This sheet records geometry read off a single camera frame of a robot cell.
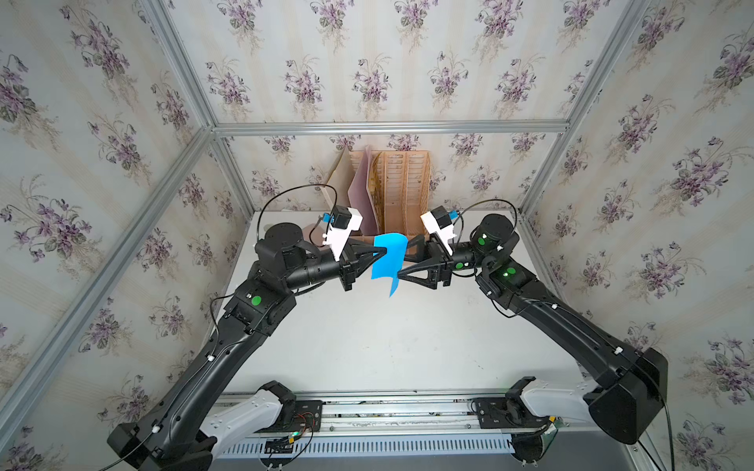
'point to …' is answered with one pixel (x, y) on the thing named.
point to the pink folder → (359, 194)
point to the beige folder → (342, 180)
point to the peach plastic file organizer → (406, 191)
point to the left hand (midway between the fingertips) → (386, 255)
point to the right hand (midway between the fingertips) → (402, 268)
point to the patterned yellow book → (375, 187)
